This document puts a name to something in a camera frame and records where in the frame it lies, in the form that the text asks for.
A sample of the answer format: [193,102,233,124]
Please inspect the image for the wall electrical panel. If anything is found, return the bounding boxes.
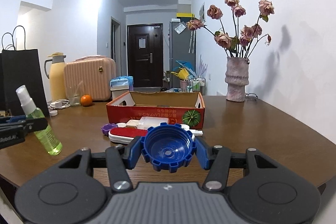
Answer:
[199,2,206,23]

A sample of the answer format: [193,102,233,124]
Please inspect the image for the clear drinking glass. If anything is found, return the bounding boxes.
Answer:
[67,81,83,106]

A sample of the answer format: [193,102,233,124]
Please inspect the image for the small white lid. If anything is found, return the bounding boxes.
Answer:
[50,110,58,117]

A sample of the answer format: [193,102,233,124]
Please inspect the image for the eyeglasses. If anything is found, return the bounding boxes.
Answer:
[245,93,258,100]

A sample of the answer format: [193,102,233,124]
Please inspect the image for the white nasal spray bottle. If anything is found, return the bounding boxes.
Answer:
[181,124,203,138]

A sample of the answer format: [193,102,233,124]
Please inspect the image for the yellow thermos jug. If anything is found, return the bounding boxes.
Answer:
[44,52,67,101]

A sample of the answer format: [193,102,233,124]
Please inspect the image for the small cream square box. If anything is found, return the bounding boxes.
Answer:
[126,119,139,128]

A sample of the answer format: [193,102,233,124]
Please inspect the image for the blue plastic cap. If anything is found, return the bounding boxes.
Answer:
[141,122,196,173]

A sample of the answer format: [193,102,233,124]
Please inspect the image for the grey refrigerator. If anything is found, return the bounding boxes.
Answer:
[169,22,196,88]

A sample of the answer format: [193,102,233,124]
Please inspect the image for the green spray bottle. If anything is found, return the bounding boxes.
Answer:
[16,85,63,156]

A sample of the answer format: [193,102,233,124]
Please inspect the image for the black paper bag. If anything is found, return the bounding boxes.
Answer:
[1,43,49,117]

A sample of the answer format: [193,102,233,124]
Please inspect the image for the pink ribbed suitcase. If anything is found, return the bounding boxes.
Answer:
[64,55,116,101]

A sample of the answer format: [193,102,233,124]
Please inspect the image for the red white lint brush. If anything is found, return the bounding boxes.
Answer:
[108,127,147,144]

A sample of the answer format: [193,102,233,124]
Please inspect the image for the white charger with cable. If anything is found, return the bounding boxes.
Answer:
[48,99,71,110]

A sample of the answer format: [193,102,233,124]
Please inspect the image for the dark entrance door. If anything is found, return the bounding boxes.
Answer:
[127,23,163,88]

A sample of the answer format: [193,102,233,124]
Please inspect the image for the orange fruit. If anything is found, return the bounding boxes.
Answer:
[80,94,93,107]

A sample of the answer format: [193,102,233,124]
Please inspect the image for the translucent white plastic box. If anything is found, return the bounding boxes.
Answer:
[137,117,169,130]

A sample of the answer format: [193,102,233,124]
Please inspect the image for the red cardboard box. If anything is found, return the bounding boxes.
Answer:
[106,92,205,130]

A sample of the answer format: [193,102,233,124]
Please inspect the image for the yellow watering can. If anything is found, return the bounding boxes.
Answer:
[171,68,189,80]

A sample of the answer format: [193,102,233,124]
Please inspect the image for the yellow box on refrigerator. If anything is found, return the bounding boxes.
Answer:
[176,12,195,18]

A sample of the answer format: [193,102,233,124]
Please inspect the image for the white blue storage container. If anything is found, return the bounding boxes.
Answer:
[110,76,133,100]

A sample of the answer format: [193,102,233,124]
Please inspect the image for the pink ribbed vase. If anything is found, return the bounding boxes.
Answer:
[225,57,249,102]

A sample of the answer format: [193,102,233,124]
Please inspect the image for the dried pink roses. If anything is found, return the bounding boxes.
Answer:
[186,0,274,59]

